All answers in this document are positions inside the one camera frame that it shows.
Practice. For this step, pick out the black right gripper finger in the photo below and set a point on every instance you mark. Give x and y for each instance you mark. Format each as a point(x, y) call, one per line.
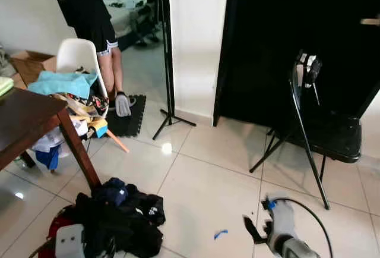
point(249, 225)

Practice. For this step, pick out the blue tape scrap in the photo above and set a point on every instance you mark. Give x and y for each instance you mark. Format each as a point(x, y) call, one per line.
point(221, 233)

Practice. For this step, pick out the black folding chair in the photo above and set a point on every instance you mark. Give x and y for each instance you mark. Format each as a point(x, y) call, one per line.
point(332, 136)

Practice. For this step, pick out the black clothes pile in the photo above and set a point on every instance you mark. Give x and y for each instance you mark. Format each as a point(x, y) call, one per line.
point(119, 222)

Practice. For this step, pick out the orange stick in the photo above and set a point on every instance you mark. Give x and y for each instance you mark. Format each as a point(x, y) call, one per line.
point(117, 142)

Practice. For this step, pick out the black foam floor mat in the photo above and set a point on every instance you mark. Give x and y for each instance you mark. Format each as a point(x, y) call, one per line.
point(127, 126)

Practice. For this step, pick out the white and black object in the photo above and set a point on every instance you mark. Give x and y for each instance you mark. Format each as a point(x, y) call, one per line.
point(307, 68)

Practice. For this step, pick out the black tripod stand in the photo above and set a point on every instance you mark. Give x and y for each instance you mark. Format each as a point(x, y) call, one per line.
point(168, 62)

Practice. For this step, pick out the black door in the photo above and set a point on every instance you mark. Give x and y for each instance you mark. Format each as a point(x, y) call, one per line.
point(279, 26)

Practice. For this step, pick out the colourful clothes pile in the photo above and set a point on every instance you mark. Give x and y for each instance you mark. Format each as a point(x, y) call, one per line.
point(83, 104)

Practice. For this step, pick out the blue cloth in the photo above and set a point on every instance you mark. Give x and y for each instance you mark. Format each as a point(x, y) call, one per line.
point(48, 158)

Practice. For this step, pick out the white cloth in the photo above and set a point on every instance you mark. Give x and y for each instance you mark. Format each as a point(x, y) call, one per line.
point(50, 140)

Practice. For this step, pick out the teal cloth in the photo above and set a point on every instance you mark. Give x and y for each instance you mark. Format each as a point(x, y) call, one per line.
point(59, 84)

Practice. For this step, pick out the white plastic chair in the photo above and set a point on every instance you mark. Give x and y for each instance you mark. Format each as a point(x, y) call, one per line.
point(77, 53)

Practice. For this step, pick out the bed with light bedding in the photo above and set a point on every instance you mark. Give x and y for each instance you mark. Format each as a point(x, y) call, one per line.
point(122, 14)

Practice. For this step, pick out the dark wooden table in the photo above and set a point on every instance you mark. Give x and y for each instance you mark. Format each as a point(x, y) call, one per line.
point(24, 115)

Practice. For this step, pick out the person in black clothes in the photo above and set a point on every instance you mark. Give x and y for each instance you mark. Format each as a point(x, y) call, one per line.
point(89, 8)

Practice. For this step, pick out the brown cardboard box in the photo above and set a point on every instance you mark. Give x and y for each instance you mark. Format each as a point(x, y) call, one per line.
point(32, 63)

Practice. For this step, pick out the light green cloth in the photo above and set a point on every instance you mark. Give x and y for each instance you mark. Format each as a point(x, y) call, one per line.
point(5, 85)

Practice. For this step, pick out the grey cloth heap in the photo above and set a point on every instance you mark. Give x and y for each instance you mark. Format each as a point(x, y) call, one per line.
point(3, 62)

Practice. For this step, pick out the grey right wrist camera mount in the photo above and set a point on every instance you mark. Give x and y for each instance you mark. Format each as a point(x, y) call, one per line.
point(282, 216)

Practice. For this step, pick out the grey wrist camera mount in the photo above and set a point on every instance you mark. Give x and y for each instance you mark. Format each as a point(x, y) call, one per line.
point(282, 216)
point(70, 240)

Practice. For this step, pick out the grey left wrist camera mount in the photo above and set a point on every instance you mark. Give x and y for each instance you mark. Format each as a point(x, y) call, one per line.
point(70, 240)

